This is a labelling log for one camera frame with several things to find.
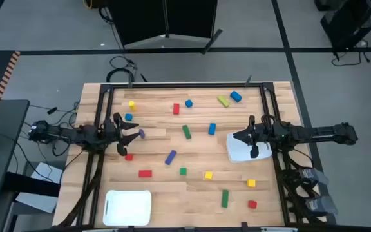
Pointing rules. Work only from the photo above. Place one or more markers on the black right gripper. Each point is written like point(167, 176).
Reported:
point(264, 133)

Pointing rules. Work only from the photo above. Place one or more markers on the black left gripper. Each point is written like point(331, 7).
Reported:
point(112, 132)

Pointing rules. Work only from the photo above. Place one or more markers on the small purple wooden block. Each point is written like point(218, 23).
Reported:
point(142, 133)

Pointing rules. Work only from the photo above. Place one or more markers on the small red wooden cube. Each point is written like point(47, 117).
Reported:
point(252, 204)
point(129, 157)

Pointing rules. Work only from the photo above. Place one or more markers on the yellow wooden block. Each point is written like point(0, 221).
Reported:
point(131, 105)

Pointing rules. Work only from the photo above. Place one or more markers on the long blue wooden block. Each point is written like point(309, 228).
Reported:
point(212, 129)

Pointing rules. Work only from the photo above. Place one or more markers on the long lime wooden block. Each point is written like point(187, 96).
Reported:
point(223, 101)

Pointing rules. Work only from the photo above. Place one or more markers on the long purple wooden block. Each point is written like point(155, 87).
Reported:
point(170, 157)

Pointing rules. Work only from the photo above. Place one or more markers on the small yellow wooden cube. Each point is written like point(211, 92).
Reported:
point(251, 183)
point(208, 175)

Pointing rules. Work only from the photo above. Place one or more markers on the long green wooden block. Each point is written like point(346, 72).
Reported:
point(224, 198)
point(186, 132)

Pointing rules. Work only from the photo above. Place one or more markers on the small green wooden cube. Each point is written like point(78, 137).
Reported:
point(183, 171)

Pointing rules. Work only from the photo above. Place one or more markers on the white plastic tray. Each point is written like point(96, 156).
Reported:
point(127, 207)
point(240, 153)

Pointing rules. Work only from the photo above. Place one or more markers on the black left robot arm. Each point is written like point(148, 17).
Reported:
point(76, 133)

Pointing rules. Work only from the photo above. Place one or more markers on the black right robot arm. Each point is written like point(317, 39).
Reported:
point(317, 132)

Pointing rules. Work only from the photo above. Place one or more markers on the small blue wooden cube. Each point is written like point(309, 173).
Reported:
point(128, 117)
point(188, 103)

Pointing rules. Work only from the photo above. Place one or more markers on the large blue wooden block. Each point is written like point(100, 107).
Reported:
point(236, 96)

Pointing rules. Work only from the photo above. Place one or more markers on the long red wooden block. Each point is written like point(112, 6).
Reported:
point(145, 173)

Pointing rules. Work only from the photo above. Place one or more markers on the grey power supply box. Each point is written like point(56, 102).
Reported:
point(312, 176)
point(320, 204)

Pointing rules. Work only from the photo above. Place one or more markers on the white paper sheet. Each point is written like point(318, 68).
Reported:
point(48, 174)

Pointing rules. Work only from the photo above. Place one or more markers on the black room divider panel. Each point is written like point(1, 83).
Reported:
point(147, 19)

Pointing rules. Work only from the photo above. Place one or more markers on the black equipment cabinet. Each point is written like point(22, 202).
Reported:
point(353, 22)

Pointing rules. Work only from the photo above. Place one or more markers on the black metal table frame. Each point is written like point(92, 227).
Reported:
point(188, 85)

